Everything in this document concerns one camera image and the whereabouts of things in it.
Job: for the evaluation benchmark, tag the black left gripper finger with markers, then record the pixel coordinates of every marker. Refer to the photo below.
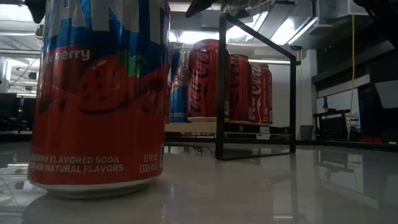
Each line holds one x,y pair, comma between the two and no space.
202,6
35,9

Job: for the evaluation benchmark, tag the red Coke Zero can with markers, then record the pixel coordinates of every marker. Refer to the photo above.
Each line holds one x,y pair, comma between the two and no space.
240,90
203,84

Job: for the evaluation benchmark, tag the blue silver Red Bull can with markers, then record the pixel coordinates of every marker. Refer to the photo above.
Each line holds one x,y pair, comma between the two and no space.
179,93

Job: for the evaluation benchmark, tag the red Coca-Cola can white script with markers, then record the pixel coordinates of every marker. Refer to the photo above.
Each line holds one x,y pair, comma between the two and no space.
261,96

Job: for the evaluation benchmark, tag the red Fanta strawberry can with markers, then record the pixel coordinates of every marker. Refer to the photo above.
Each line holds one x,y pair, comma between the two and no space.
96,130

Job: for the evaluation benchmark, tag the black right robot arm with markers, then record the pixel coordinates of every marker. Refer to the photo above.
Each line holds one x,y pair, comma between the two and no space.
388,12

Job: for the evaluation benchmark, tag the grey ceiling box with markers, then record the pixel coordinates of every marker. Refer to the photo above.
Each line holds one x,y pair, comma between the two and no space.
208,22

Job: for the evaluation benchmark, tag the bright ceiling light panel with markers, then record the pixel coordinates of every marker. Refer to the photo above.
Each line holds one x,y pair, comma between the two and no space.
192,37

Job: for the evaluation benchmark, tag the white background appliance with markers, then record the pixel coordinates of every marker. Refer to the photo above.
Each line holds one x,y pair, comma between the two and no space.
4,74

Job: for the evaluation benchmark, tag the white ceiling pipe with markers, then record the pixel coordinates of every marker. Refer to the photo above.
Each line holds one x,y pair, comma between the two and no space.
273,61

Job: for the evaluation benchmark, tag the slanted ceiling light panel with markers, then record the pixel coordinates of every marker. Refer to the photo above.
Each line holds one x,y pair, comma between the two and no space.
289,31

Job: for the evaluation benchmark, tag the black background equipment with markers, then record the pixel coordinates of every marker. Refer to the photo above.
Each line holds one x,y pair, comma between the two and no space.
12,112

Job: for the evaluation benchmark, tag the grey waste bin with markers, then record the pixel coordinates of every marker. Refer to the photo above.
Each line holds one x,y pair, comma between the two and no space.
306,132

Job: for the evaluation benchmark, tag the black wheeled cart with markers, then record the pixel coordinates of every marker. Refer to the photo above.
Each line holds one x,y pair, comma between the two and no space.
334,127

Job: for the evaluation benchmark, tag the pale flat panel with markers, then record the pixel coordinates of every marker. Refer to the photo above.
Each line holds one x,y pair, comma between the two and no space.
388,93

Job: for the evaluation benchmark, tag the white ceiling duct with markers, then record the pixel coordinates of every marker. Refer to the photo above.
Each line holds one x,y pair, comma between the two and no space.
342,7

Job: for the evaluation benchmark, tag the black metal table frame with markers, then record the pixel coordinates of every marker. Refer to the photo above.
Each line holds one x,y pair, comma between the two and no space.
342,144

